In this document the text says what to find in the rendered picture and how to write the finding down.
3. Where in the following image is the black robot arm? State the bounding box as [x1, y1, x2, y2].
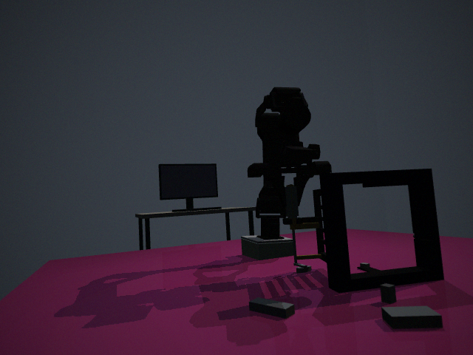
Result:
[255, 87, 320, 240]

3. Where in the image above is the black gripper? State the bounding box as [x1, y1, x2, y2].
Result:
[248, 138, 332, 207]

